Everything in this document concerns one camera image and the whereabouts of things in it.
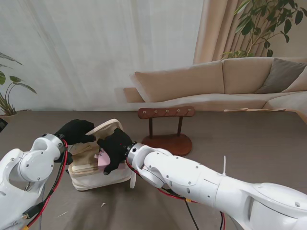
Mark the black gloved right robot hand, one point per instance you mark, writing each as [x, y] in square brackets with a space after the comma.
[117, 148]

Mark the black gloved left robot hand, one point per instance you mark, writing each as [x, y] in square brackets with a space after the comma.
[74, 131]

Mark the pink floral jewelry box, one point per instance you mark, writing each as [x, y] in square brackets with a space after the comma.
[103, 161]

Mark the white zippered cosmetic bag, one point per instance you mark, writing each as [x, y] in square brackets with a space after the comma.
[96, 180]

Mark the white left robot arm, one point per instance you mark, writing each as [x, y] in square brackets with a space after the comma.
[28, 167]

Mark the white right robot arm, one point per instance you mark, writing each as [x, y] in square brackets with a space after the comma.
[204, 182]

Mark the dark wooden jewelry stand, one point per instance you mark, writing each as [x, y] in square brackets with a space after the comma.
[177, 143]

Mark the black device at table edge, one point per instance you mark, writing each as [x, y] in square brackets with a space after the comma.
[2, 125]

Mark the broad-leaved green potted plant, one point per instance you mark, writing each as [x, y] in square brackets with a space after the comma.
[18, 79]

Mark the white sheer curtain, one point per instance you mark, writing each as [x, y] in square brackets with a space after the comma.
[96, 48]

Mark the beige sofa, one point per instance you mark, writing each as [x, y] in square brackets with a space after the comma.
[180, 81]

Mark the beige curtain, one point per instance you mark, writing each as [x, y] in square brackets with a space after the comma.
[216, 28]

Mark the tall dark-leaved plant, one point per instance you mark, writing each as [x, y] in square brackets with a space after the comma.
[248, 27]

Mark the grey sofa cushion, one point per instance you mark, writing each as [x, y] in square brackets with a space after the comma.
[280, 76]

